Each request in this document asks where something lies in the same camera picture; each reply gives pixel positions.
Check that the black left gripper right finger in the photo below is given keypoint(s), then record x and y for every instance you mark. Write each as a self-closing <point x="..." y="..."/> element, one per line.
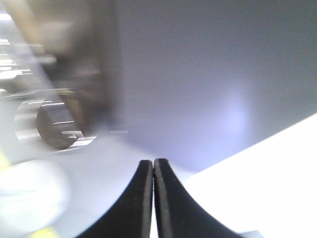
<point x="178" y="215"/>

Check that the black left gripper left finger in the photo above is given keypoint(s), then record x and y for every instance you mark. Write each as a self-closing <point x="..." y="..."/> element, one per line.
<point x="130" y="216"/>

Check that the chrome stanchion near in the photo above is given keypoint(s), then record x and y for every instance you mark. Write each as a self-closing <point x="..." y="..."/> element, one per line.
<point x="52" y="120"/>

